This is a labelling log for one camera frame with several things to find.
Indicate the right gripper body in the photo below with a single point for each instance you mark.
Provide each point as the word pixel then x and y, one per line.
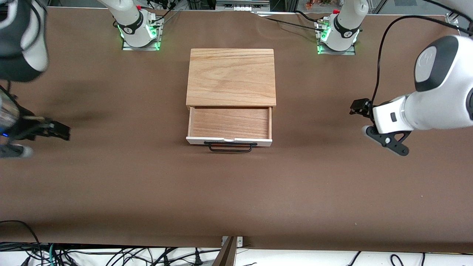
pixel 26 128

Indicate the drawer with white front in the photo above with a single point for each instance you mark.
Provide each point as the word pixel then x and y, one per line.
pixel 229 123

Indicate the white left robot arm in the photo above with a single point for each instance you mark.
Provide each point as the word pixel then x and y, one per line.
pixel 443 81

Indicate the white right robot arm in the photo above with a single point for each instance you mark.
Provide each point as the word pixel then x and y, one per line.
pixel 129 22

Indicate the wooden drawer cabinet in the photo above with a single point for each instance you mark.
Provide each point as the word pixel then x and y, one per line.
pixel 231 74

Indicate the brown paper table cover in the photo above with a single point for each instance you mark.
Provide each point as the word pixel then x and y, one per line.
pixel 236 184

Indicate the grey background device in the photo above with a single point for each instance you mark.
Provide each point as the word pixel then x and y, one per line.
pixel 242 5

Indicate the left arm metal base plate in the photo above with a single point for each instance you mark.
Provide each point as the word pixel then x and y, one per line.
pixel 351 51

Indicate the aluminium frame rail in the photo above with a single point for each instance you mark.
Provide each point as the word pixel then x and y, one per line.
pixel 452 18

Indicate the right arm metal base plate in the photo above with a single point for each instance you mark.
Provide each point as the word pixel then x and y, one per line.
pixel 147 47

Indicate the silver bracket with dark post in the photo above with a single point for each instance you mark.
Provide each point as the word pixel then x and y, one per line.
pixel 227 255

